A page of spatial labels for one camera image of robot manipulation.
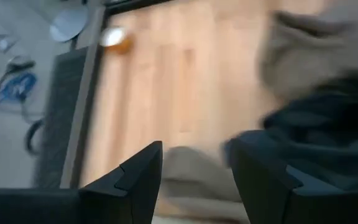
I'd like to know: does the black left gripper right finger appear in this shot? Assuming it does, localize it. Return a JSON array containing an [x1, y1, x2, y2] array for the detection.
[[225, 136, 304, 224]]

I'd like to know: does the black perforated floor mat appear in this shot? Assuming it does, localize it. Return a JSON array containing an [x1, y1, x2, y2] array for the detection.
[[34, 48, 88, 189]]

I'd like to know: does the black coiled cable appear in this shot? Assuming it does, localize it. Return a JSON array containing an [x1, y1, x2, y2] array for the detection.
[[25, 119, 45, 156]]

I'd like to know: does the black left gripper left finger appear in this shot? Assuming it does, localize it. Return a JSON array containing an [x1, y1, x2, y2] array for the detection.
[[78, 140, 163, 224]]

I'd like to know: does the khaki jacket with dark lining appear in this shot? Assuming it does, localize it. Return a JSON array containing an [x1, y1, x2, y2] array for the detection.
[[158, 9, 358, 224]]

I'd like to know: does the black power strip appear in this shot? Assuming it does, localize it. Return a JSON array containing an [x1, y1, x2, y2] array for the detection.
[[6, 55, 37, 74]]

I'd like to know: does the floor stand with round base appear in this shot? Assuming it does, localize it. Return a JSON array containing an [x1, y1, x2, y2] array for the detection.
[[48, 4, 89, 44]]

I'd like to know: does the blue coiled cable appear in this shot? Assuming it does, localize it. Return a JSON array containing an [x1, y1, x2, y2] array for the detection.
[[0, 72, 39, 103]]

